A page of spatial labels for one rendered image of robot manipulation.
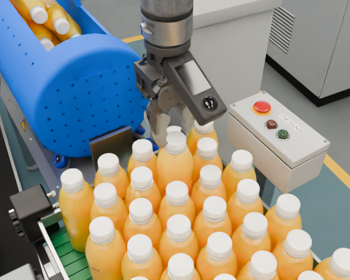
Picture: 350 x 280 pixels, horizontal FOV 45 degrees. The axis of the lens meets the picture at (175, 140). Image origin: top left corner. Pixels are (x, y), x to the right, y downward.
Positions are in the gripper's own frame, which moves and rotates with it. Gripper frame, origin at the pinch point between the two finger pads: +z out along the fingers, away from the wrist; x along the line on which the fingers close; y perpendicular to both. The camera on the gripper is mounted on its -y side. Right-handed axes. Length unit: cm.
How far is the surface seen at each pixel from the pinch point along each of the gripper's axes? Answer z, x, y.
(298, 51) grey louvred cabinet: 88, -152, 102
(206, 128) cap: 5.5, -10.3, 4.4
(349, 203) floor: 116, -112, 17
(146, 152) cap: 4.9, 3.8, 4.2
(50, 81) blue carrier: -4.2, 14.0, 22.8
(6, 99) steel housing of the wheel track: 29, 19, 67
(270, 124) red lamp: 4.3, -21.1, -2.6
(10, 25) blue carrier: -4.8, 14.6, 47.0
